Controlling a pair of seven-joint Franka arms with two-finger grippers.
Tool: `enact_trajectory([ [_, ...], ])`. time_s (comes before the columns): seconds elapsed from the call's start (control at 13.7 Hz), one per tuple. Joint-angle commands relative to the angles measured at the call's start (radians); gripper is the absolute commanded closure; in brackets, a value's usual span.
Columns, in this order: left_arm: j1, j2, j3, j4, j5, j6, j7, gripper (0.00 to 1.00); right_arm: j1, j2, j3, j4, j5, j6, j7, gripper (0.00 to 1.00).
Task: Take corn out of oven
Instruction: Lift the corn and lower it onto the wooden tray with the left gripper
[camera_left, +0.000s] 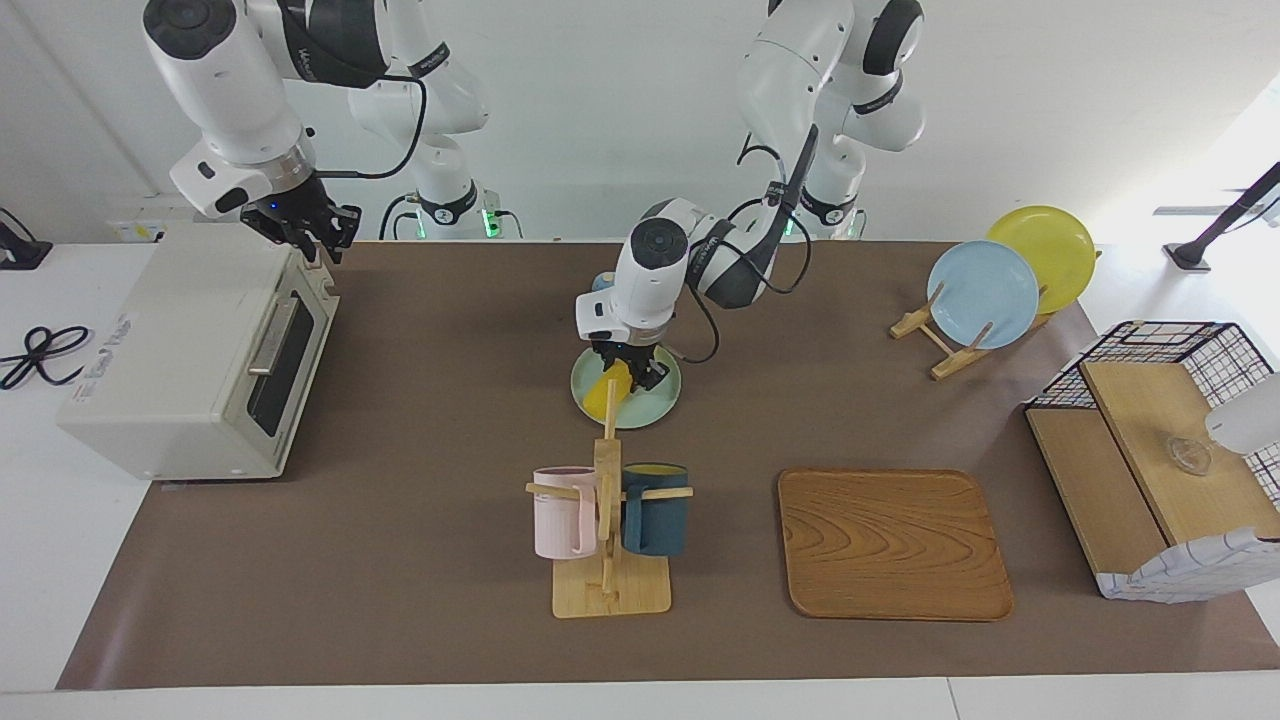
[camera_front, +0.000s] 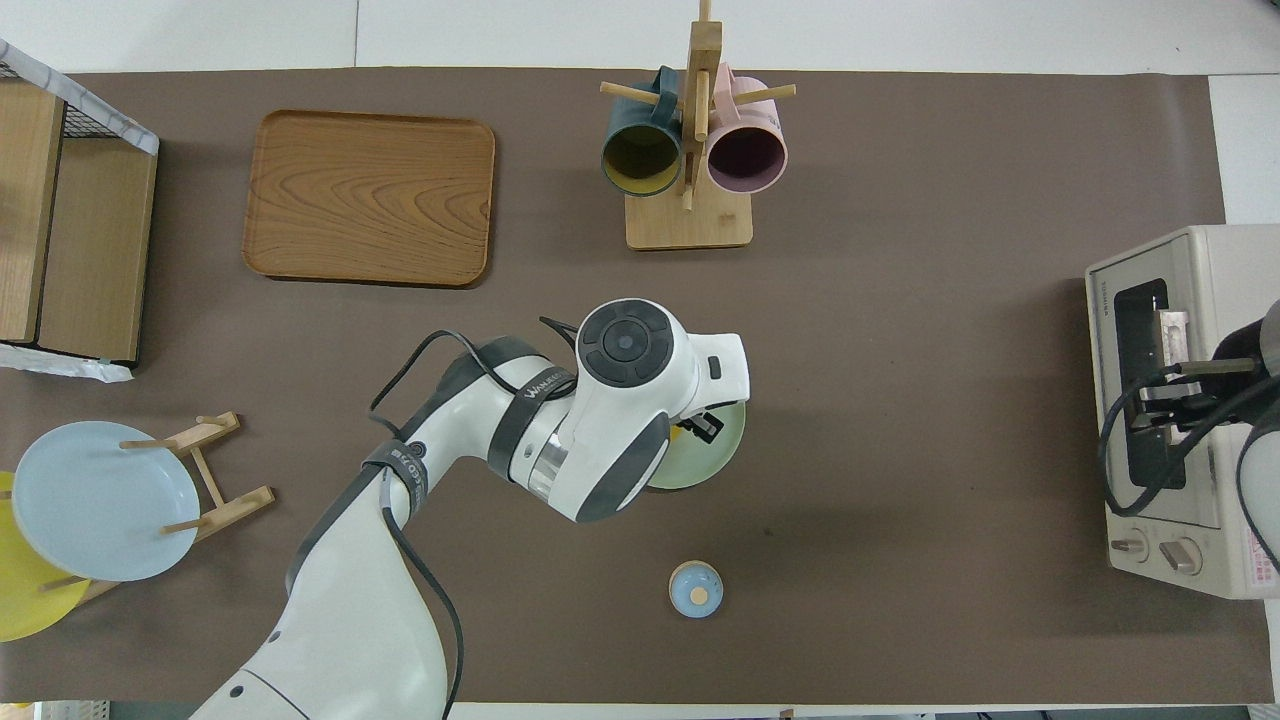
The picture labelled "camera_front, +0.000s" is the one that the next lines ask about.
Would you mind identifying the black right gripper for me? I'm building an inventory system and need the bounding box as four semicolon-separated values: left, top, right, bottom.
1130;355;1263;431

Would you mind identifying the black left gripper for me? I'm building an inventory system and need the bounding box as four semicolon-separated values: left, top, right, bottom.
682;406;727;447

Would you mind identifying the pale green plate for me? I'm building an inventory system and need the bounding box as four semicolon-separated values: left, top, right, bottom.
645;400;747;491

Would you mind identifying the glass oven door with handle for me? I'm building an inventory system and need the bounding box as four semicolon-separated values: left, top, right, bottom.
1087;238;1223;531

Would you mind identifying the cream toaster oven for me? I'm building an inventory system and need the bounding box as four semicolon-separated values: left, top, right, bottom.
1085;225;1280;601

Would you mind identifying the small blue lid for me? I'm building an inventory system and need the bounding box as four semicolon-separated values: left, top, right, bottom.
668;561;724;620

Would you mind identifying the brown table mat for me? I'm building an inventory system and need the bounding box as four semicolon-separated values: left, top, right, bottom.
0;68;1273;706

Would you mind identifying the wooden mug tree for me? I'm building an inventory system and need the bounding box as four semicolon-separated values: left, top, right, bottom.
600;0;798;251

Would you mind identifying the pink mug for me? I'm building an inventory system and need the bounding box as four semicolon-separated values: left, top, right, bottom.
706;63;790;196

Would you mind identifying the dark blue mug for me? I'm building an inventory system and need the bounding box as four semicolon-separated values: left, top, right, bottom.
601;66;685;198

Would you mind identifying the wooden serving tray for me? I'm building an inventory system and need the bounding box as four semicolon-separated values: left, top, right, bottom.
242;109;497;289

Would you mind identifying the wooden plate rack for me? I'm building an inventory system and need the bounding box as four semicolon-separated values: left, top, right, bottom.
40;411;276;606

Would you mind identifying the light blue plate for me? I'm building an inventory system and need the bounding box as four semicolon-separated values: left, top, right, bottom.
11;421;201;583

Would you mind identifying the wooden two-tier shelf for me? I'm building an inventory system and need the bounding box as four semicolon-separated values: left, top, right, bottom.
0;80;158;363

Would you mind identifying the yellow plate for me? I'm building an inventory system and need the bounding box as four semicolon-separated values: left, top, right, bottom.
0;470;91;643

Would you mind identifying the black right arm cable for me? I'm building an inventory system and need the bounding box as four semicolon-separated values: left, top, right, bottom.
1098;365;1280;576

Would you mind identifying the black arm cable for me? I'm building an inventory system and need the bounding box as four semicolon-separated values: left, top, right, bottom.
1098;365;1280;576
368;318;581;720

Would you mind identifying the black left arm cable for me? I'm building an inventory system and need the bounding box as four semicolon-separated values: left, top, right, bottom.
368;318;581;720

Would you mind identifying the wire basket with cloth liner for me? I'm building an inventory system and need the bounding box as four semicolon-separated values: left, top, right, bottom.
0;38;161;385

